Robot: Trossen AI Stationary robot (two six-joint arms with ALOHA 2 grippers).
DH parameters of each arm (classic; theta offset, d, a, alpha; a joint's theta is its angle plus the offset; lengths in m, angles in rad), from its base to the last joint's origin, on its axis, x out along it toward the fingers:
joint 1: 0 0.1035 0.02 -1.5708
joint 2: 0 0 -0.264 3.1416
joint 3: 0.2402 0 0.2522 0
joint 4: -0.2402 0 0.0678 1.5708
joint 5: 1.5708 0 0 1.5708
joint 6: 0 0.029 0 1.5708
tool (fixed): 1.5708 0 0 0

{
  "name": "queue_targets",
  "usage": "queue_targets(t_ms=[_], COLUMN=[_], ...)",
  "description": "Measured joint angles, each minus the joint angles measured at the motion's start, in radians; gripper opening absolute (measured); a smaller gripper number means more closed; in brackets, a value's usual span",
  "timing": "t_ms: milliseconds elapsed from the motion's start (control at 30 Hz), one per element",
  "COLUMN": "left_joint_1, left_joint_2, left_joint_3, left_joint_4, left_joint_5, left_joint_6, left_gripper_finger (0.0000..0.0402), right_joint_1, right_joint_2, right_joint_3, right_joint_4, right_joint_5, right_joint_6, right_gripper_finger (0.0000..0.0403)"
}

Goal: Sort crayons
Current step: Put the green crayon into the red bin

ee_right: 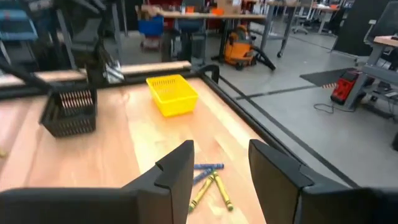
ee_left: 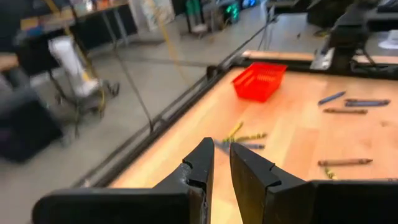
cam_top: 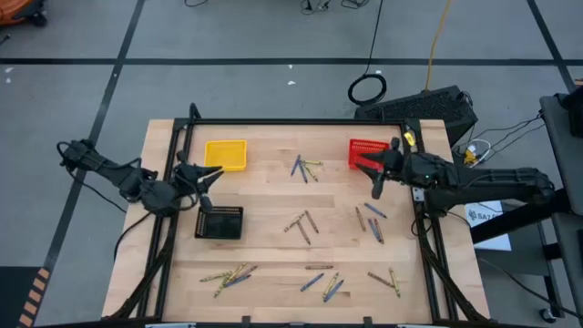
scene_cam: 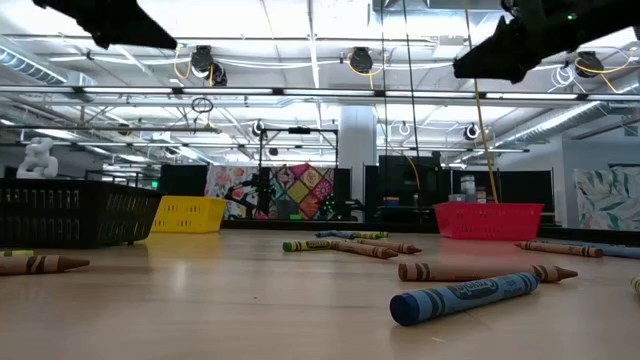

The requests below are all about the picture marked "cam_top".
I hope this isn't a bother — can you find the black cable with coil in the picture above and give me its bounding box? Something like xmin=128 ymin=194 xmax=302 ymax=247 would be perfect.
xmin=347 ymin=0 xmax=388 ymax=107

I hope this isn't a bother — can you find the black plastic basket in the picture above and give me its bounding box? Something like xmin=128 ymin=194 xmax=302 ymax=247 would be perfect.
xmin=194 ymin=205 xmax=245 ymax=241

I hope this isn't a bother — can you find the yellow plastic basket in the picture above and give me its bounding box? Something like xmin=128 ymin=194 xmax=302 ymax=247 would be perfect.
xmin=203 ymin=138 xmax=249 ymax=173

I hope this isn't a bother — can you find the grey metal cart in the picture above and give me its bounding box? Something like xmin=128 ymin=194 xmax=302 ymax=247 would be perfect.
xmin=539 ymin=93 xmax=583 ymax=320

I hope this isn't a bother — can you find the black arm base cable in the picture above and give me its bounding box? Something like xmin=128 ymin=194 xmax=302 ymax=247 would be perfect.
xmin=112 ymin=210 xmax=156 ymax=261

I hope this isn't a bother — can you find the orange shop vacuum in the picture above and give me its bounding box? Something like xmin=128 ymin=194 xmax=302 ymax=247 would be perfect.
xmin=0 ymin=0 xmax=49 ymax=27

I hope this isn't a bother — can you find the black metal beam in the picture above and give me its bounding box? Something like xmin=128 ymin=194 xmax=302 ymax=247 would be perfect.
xmin=468 ymin=189 xmax=573 ymax=245

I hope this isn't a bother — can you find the red plastic basket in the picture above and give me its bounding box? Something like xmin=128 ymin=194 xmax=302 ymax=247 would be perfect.
xmin=348 ymin=138 xmax=392 ymax=173

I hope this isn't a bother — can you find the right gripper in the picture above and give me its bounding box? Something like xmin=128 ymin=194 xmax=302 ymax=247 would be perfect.
xmin=353 ymin=137 xmax=407 ymax=200

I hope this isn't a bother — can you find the black device on cart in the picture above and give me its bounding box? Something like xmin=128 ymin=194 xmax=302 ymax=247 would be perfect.
xmin=555 ymin=86 xmax=583 ymax=138

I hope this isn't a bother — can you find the black orange striped floor mat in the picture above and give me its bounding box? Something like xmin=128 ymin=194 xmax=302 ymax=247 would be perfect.
xmin=0 ymin=266 xmax=51 ymax=328

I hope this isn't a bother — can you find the white paper sign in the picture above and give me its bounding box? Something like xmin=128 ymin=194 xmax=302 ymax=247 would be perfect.
xmin=464 ymin=200 xmax=514 ymax=252

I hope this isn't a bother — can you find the yellow cable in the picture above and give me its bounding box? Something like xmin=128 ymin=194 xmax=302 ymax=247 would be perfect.
xmin=424 ymin=0 xmax=454 ymax=91

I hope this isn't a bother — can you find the white cable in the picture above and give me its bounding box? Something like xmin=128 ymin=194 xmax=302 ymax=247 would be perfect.
xmin=466 ymin=138 xmax=493 ymax=163

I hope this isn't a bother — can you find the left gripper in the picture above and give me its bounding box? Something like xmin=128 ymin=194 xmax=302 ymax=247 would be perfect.
xmin=175 ymin=152 xmax=225 ymax=214

